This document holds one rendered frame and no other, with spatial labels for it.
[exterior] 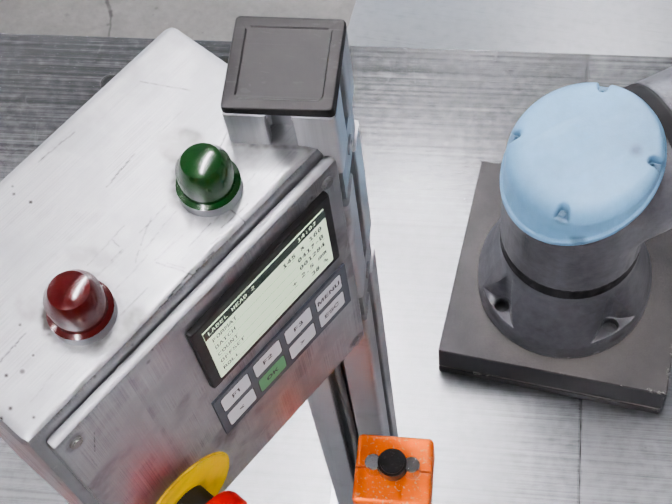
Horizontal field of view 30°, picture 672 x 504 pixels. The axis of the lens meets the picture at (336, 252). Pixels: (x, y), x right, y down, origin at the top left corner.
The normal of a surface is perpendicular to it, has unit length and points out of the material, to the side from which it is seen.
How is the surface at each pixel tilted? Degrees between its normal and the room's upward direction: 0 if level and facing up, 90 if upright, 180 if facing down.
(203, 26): 0
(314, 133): 90
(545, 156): 8
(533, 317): 73
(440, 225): 0
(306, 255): 90
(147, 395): 90
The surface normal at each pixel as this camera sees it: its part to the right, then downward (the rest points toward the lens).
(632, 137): -0.21, -0.39
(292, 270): 0.75, 0.55
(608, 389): -0.25, 0.87
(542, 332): -0.36, 0.67
